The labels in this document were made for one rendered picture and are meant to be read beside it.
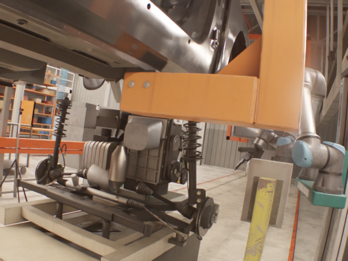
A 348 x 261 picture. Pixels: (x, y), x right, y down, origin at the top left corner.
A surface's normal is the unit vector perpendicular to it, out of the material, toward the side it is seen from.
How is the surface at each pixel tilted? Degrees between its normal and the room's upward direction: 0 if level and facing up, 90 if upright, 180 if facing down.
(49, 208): 90
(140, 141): 90
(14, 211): 90
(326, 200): 90
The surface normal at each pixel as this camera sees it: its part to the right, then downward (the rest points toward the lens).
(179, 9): -0.38, -0.46
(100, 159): -0.64, -0.08
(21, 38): 0.86, 0.26
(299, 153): -0.99, -0.01
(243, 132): -0.44, -0.06
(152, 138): 0.67, 0.09
